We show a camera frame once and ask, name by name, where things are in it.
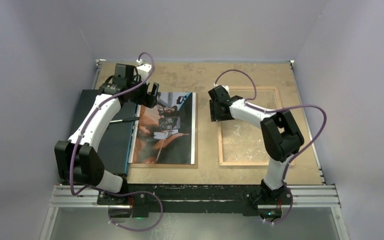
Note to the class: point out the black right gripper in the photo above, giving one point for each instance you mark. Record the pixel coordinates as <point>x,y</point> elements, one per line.
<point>214,115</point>

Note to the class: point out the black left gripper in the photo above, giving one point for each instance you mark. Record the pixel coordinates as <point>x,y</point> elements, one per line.
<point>147,100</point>

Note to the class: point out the colour photo print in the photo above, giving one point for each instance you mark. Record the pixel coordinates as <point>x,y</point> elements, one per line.
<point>164,129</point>

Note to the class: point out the white wooden picture frame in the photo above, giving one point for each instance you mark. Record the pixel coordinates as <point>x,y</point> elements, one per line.
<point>240,144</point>

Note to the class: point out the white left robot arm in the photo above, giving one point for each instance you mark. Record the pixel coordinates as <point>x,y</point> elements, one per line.
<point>77,158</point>

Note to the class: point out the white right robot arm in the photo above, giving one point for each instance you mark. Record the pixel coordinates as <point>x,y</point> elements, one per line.
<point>281,135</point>

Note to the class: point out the black pen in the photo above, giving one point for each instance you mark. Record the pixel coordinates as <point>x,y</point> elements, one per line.
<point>125,120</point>

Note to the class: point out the brown backing board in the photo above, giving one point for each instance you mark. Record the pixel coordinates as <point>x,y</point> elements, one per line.
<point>162,165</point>

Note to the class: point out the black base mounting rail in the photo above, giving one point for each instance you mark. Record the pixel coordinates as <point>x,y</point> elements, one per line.
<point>248,200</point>

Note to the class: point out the aluminium extrusion rail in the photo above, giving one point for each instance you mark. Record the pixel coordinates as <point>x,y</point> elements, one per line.
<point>304,196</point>

